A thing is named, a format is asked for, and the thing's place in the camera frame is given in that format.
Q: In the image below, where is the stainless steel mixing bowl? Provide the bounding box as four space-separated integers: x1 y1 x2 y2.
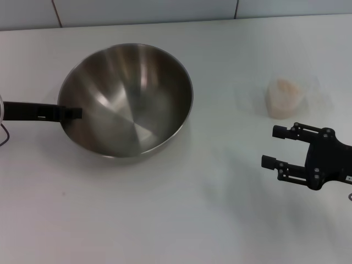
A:
57 43 194 166

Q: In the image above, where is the white rice heap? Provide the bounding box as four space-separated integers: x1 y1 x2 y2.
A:
266 78 303 119

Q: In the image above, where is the clear plastic measuring cup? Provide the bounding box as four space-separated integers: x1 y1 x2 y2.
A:
263 70 321 119

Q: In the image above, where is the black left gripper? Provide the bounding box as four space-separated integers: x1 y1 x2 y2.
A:
4 101 83 121

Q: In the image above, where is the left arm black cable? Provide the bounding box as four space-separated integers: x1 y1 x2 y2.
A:
0 122 10 147

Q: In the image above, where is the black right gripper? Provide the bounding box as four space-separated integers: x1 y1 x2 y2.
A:
261 123 352 190

